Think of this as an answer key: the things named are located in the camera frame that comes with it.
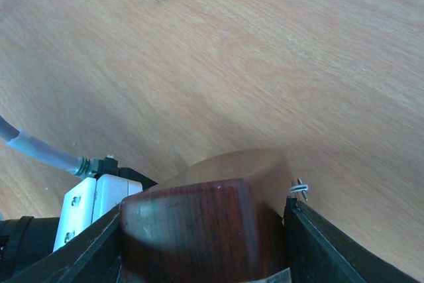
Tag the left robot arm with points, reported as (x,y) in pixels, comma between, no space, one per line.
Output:
(25,241)

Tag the brown wooden metronome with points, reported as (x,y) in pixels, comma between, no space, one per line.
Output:
(221,220)

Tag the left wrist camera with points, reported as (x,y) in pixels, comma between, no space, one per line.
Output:
(104,184)

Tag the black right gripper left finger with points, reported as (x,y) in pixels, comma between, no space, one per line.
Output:
(93,256)

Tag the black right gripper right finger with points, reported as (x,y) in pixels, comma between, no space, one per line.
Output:
(320,252)

